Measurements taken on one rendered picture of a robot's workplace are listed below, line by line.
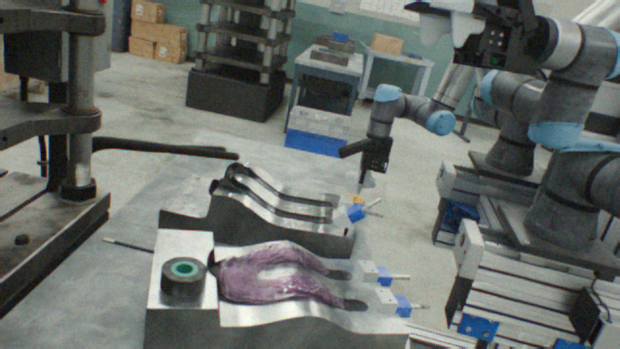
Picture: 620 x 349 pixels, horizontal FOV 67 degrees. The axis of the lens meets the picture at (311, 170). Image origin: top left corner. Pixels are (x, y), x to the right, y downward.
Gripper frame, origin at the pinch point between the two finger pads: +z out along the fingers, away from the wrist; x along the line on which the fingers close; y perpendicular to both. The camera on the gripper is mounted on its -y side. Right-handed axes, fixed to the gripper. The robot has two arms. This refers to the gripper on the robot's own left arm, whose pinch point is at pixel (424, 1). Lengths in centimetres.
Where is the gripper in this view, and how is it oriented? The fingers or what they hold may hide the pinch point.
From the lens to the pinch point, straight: 68.5
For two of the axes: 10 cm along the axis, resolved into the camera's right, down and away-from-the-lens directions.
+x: -3.0, -2.6, 9.2
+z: -9.4, -0.7, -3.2
